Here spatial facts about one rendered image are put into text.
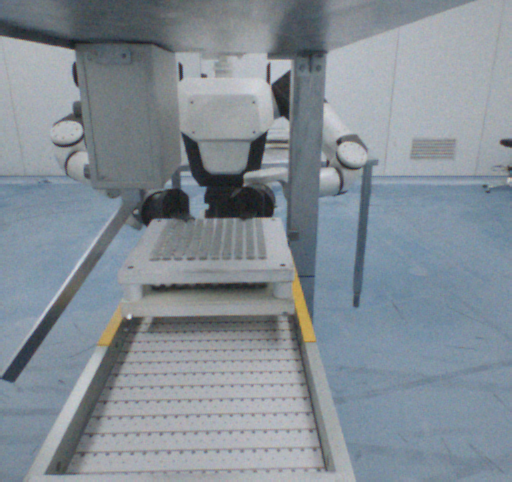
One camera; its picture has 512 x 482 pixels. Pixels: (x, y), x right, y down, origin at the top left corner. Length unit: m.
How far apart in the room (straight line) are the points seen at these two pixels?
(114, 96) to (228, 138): 0.60
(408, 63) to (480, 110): 1.10
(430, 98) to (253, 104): 4.98
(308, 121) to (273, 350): 0.44
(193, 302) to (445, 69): 5.68
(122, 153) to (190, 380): 0.33
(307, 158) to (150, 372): 0.50
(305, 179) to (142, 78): 0.39
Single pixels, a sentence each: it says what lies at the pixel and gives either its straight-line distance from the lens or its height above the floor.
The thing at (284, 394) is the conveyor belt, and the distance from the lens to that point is 0.57.
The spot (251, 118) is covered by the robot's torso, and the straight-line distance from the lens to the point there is 1.21.
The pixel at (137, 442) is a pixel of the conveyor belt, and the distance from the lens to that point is 0.53.
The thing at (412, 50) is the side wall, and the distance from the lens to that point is 6.00.
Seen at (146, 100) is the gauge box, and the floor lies 1.25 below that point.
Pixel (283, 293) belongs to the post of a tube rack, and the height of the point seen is 0.99.
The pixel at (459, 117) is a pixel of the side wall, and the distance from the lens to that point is 6.25.
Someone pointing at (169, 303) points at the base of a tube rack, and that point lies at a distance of 0.63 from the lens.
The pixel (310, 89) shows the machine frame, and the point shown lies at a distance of 0.86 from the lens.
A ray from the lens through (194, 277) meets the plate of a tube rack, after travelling 0.61.
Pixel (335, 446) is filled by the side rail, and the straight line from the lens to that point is 0.47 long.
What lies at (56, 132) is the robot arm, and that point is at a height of 1.15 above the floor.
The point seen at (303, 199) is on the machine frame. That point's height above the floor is 1.05.
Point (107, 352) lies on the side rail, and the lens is 0.61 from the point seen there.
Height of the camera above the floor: 1.27
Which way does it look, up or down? 19 degrees down
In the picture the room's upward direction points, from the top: straight up
